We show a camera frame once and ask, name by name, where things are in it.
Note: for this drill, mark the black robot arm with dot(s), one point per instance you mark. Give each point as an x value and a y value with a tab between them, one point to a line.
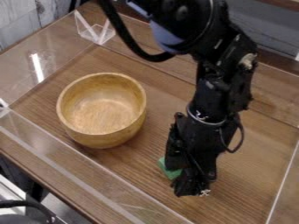
195	27

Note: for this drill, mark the green rectangular block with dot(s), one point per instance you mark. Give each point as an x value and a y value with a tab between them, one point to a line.
170	174

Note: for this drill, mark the clear acrylic corner bracket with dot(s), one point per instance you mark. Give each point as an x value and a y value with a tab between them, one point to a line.
98	33

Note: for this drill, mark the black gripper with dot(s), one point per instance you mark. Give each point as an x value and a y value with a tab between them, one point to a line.
204	141

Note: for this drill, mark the black metal frame with bolt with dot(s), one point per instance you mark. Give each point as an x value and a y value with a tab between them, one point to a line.
48	211

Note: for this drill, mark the brown wooden bowl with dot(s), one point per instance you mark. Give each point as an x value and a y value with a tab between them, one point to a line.
102	109

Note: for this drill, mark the clear acrylic tray wall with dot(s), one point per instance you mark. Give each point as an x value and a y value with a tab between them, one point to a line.
92	189

